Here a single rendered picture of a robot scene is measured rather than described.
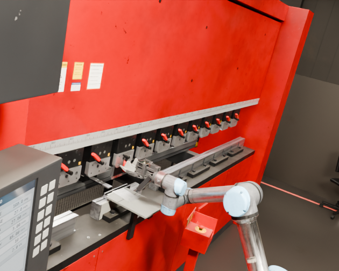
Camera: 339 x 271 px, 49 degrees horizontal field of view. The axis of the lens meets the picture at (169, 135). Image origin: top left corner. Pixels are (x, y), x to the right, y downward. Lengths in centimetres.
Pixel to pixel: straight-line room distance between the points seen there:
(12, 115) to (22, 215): 34
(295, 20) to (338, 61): 194
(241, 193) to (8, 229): 100
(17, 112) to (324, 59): 494
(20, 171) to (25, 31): 28
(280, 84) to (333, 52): 195
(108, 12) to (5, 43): 96
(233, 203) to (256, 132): 239
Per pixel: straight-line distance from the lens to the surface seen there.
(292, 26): 382
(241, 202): 157
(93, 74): 160
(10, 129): 111
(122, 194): 207
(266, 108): 387
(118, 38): 167
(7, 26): 68
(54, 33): 78
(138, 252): 236
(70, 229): 190
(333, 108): 567
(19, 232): 86
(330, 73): 565
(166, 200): 182
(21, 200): 82
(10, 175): 79
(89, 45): 155
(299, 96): 570
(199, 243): 236
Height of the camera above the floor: 195
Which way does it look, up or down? 17 degrees down
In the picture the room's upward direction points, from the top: 13 degrees clockwise
